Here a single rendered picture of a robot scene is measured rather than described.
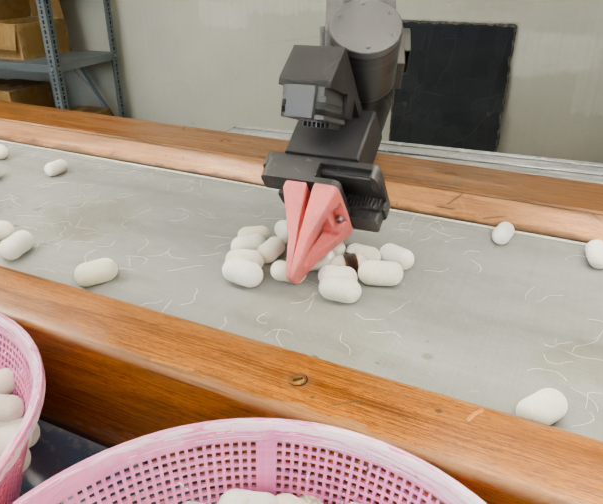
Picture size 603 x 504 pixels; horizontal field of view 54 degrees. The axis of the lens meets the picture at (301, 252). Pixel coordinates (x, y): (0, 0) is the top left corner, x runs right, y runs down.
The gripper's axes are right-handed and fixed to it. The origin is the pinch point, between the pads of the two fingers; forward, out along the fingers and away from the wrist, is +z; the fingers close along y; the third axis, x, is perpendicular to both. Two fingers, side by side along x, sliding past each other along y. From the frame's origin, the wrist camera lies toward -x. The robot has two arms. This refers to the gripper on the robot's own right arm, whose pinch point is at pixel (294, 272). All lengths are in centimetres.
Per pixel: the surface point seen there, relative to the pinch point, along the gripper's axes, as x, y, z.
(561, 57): 134, 8, -161
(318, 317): 0.2, 3.2, 3.2
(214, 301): -0.9, -5.3, 4.3
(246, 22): 120, -120, -159
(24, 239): -2.8, -25.4, 3.5
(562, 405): -3.5, 20.7, 6.2
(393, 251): 4.8, 6.0, -5.8
